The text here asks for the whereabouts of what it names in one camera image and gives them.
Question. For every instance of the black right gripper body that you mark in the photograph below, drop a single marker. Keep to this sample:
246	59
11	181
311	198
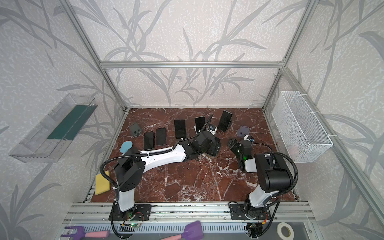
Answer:
235	144

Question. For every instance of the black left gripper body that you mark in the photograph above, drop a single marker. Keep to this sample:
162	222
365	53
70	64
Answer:
205	135

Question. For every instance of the black phone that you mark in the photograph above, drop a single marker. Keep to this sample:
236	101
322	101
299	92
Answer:
199	123
161	136
225	121
148	143
207	123
180	129

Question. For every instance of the dark grey phone stand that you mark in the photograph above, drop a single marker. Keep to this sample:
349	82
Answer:
135	130

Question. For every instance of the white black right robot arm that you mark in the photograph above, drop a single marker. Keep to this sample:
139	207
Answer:
277	173

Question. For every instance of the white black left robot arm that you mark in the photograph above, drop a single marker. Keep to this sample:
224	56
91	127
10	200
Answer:
130	169

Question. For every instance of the purple grey phone stand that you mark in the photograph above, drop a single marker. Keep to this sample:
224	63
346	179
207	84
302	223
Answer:
243	131

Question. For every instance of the black phone on white stand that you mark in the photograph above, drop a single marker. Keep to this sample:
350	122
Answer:
199	123

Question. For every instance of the purple pink spatula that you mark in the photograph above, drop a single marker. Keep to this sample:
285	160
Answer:
192	231

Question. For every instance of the light blue silicone spatula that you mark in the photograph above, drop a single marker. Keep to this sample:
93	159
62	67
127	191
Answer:
126	146

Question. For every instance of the white tape roll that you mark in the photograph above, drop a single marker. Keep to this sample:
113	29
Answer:
285	231

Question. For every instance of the yellow sponge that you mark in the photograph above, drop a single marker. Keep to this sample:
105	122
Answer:
102	185

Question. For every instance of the purple pink garden fork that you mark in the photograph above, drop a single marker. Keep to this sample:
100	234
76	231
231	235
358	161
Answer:
80	233

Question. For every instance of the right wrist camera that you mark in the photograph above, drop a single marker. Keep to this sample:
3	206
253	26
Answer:
249	138

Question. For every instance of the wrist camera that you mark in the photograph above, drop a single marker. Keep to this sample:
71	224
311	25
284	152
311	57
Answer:
249	138
212	129

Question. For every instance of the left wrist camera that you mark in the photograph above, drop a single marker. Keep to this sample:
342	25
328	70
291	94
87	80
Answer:
212	129

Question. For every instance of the white wire mesh basket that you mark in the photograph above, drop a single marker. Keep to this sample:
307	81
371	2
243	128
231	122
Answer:
302	133

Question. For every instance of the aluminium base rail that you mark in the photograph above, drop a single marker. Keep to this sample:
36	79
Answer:
164	219

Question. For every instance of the clear plastic wall bin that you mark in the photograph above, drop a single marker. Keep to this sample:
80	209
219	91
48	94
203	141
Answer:
47	142

